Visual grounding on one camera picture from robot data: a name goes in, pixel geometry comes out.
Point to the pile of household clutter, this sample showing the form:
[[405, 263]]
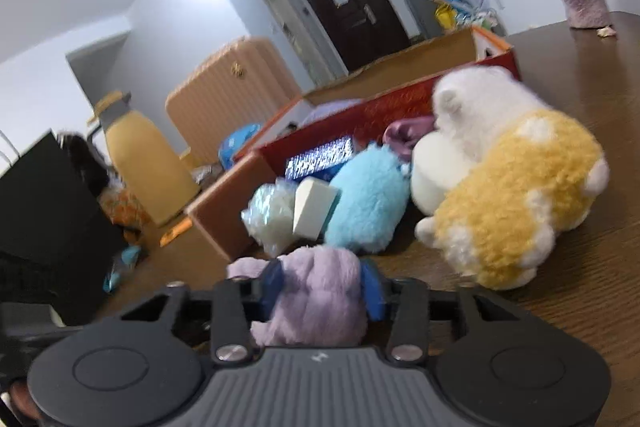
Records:
[[460, 12]]

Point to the blue plush toy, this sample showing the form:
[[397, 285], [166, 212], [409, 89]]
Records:
[[365, 202]]

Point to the mauve cloth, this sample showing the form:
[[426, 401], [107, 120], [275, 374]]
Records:
[[405, 132]]

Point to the white round plush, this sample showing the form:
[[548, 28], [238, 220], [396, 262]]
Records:
[[435, 177]]

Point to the orange patterned pouch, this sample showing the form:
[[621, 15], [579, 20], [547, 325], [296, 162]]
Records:
[[125, 209]]

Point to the shiny blue packet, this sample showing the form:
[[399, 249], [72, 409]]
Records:
[[320, 157]]

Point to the white and yellow plush dog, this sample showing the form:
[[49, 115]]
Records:
[[510, 187]]

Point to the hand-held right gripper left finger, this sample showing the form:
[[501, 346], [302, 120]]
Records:
[[272, 284]]

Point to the dried petal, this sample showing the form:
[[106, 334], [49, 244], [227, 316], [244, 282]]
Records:
[[606, 32]]

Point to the dark brown entrance door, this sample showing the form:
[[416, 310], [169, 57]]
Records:
[[350, 17]]

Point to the white sponge block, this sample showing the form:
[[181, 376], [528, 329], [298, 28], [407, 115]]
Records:
[[312, 207]]

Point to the white interior door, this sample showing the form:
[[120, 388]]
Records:
[[290, 32]]

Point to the red and orange cardboard box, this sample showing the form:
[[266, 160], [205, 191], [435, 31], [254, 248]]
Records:
[[390, 107]]

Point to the black box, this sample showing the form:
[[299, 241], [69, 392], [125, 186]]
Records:
[[45, 217]]

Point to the small blue packet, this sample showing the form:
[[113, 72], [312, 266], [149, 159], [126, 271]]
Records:
[[120, 269]]

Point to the blue tissue pack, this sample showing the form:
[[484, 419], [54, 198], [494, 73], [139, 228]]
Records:
[[237, 144]]

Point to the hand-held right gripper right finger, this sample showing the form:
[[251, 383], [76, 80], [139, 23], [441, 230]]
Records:
[[372, 292]]

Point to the yellow thermos jug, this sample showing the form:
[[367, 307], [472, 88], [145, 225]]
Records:
[[145, 157]]

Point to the clear plastic bag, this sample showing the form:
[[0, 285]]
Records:
[[270, 217]]

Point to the pink ribbed suitcase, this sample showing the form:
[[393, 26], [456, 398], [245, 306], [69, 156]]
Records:
[[225, 97]]

